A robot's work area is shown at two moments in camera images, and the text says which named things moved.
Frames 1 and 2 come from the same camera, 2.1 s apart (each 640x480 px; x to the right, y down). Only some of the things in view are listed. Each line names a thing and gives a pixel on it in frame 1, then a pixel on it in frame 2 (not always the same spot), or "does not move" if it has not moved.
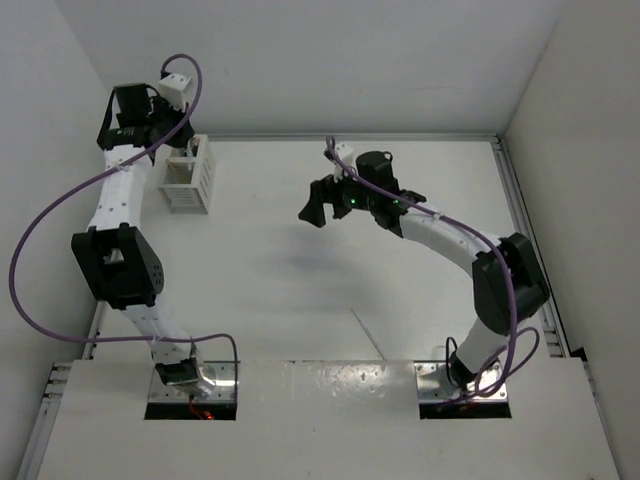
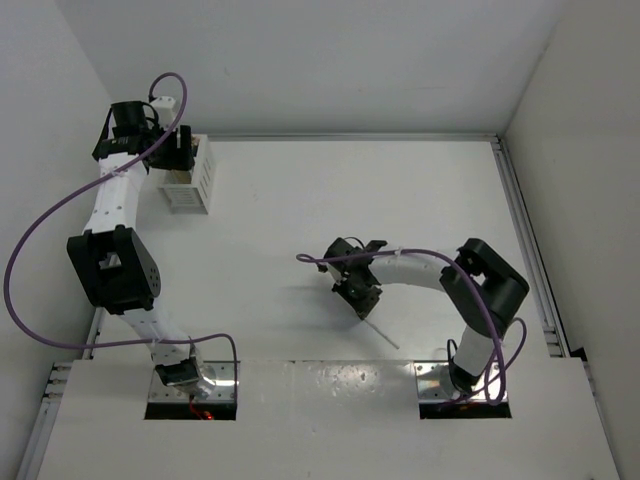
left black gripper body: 164,117 to 166,156
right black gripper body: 347,196 to 361,299
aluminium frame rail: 553,331 does not move
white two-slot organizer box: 188,179 does not move
